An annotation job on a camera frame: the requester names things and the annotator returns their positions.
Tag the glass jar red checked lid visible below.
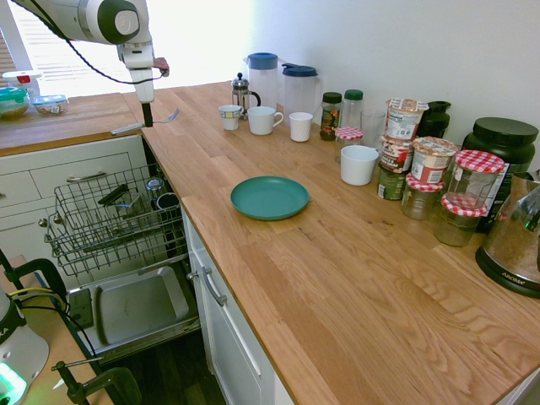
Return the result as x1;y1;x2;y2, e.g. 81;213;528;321
445;148;506;208
433;197;487;248
400;171;446;221
333;126;365;164

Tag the teal plastic plate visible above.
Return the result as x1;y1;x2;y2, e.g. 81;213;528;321
229;175;311;222

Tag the glass bowl teal lid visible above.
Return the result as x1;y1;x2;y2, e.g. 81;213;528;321
0;86;32;122

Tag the glass French press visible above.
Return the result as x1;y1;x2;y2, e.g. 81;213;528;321
230;72;262;122

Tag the brown red oatmeal cup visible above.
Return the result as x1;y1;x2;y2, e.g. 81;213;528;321
381;135;415;175

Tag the clear pitcher light blue lid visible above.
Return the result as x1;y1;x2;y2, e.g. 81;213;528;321
243;51;280;113

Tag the clear glass tumbler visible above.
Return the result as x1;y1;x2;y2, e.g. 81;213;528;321
359;110;387;149

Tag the yellow cable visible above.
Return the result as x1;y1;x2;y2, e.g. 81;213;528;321
7;286;51;300

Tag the brown mounting board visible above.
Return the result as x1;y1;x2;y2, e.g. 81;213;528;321
0;254;111;405

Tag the upturned drinking glass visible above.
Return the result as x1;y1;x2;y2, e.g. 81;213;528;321
144;177;166;202

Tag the wide white mug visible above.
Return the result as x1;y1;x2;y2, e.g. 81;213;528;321
246;105;285;137

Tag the black square container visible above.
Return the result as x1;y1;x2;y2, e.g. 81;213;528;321
97;183;130;207

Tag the dark blue mug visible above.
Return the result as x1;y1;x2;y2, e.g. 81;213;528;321
155;192;181;211

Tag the plain white mug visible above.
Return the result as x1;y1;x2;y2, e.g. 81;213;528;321
339;144;381;187

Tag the black protein powder tub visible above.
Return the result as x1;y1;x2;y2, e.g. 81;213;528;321
461;116;540;234

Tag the steel electric kettle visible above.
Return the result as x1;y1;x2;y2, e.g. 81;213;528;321
475;170;540;300

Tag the small white ribbed cup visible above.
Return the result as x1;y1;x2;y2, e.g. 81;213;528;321
289;111;315;143

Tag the white cup patterned rim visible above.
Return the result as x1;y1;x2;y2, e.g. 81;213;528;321
217;104;243;132

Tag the black C clamp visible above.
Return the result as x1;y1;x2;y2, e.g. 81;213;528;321
51;355;143;405
0;247;69;305

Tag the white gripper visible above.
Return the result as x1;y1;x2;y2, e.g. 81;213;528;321
128;66;156;129

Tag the spice jar black lid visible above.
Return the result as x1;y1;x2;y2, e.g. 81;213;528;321
319;91;343;142

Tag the white container red clip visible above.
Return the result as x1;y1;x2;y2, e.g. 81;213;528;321
1;70;44;99

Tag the metal drawer handle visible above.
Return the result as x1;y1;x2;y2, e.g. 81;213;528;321
66;170;110;184
197;266;229;308

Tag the small container blue lid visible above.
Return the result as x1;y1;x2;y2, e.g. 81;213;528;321
32;94;69;116

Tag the clear pitcher dark blue lid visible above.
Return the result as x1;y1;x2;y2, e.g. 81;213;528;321
281;62;324;117

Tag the grey wire dishwasher rack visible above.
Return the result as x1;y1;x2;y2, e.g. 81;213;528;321
43;165;186;278

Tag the black drink bottle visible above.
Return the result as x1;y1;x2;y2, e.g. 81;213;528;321
416;100;452;139

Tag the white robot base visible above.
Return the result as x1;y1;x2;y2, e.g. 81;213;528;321
0;286;51;405

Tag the red oatmeal cup white lid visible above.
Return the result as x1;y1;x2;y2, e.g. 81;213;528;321
410;136;460;183

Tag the open dishwasher door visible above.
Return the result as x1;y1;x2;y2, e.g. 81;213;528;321
64;257;203;365

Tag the green oatmeal cup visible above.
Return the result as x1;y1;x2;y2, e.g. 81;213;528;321
376;164;408;201

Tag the fork with white handle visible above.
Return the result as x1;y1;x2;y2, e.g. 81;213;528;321
110;107;181;137

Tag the clear bottle green lid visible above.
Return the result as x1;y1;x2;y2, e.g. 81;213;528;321
342;89;365;130

